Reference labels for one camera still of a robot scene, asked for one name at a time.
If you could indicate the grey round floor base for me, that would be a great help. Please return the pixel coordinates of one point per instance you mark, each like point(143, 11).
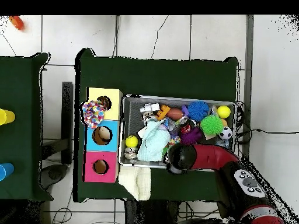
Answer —
point(55, 173)

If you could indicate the purple spiky ball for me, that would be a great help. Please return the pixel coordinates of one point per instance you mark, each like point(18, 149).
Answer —
point(191, 136)

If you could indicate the light blue waffle cloth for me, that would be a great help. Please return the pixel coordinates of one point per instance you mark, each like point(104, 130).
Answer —
point(154, 142)

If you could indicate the plain yellow ball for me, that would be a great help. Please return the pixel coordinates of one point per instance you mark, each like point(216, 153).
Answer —
point(223, 112)

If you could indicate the dark green tablecloth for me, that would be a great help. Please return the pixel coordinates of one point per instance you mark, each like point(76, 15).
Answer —
point(21, 81)
point(163, 77)

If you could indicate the brown toy football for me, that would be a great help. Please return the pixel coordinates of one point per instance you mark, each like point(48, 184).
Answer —
point(175, 113)

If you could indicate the yellow plastic cup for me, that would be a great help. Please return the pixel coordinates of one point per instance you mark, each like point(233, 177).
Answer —
point(8, 116)

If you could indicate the black upright panel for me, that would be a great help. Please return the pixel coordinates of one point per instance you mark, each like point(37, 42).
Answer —
point(67, 116)

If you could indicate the small soccer ball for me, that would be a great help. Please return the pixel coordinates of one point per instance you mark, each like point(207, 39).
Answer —
point(226, 133)

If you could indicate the shallow metal mesh bin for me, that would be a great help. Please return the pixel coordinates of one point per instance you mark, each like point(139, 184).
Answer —
point(133, 116)

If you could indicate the large green spiky ball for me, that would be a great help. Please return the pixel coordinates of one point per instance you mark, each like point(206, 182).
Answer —
point(211, 125)

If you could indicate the colourful patterned cloth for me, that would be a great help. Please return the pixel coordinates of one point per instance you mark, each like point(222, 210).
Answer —
point(93, 114)

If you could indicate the wooden box with three holes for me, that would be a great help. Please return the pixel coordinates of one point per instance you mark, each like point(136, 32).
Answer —
point(109, 144)

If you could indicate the orange plastic comb block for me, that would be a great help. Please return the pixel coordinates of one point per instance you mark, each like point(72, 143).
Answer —
point(163, 111)

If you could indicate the grey plastic bolt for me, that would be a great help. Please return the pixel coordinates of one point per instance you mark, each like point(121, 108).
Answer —
point(149, 107)

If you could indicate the cream waffle cloth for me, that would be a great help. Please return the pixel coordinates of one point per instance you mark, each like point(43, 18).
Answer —
point(137, 182)

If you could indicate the small orange ball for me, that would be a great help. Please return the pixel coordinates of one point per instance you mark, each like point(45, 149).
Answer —
point(17, 22)

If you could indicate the blue plastic cup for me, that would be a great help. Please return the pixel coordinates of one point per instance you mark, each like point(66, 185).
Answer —
point(7, 170)

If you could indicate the yellow smiley ball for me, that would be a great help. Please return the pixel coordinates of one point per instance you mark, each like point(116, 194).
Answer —
point(131, 141)

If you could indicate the large blue spiky ball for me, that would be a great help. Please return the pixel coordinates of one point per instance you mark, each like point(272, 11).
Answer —
point(198, 110)

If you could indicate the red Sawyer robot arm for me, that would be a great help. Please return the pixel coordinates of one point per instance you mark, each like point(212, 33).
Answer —
point(215, 156)

